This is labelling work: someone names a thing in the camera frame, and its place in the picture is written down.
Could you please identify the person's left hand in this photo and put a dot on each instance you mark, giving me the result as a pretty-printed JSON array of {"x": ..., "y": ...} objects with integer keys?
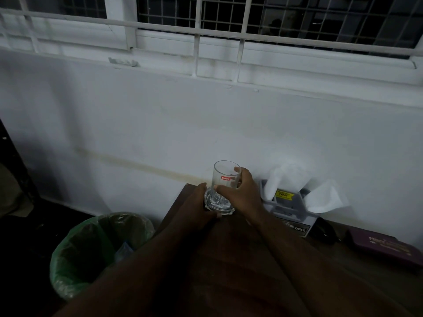
[{"x": 193, "y": 212}]

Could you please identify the person's right hand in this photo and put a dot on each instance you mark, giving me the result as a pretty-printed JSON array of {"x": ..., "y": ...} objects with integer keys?
[{"x": 245, "y": 194}]

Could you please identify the person's right thumb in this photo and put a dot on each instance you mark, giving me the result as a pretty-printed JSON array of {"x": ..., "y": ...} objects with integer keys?
[{"x": 224, "y": 190}]

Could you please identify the person's left fingers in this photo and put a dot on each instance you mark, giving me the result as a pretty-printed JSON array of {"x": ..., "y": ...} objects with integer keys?
[{"x": 202, "y": 189}]

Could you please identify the clear drinking glass red label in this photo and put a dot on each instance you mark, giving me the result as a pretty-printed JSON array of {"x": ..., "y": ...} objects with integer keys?
[{"x": 224, "y": 188}]

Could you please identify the person's left forearm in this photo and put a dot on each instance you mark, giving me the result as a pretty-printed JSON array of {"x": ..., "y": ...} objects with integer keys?
[{"x": 138, "y": 270}]

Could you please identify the person's right forearm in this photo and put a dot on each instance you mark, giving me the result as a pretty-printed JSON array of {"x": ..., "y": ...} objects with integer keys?
[{"x": 317, "y": 270}]

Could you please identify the white tissue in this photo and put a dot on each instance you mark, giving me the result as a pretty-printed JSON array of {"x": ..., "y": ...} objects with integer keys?
[
  {"x": 282, "y": 178},
  {"x": 325, "y": 198}
]

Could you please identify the white tissue box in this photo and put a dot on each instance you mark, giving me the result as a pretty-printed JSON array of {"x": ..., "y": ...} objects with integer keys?
[{"x": 290, "y": 207}]

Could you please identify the black small object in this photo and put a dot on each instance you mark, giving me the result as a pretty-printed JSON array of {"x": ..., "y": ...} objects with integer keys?
[{"x": 325, "y": 231}]

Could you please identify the waste bin with green liner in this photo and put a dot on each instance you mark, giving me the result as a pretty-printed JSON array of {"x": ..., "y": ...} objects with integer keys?
[{"x": 89, "y": 250}]

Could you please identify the white window grille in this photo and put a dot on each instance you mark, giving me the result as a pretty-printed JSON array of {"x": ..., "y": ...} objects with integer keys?
[{"x": 231, "y": 29}]

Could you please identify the purple flat box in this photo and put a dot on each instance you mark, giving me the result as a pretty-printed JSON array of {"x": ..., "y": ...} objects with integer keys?
[{"x": 385, "y": 245}]

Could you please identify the white window frame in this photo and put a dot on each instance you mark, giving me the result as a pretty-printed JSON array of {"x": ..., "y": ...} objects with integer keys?
[{"x": 211, "y": 59}]

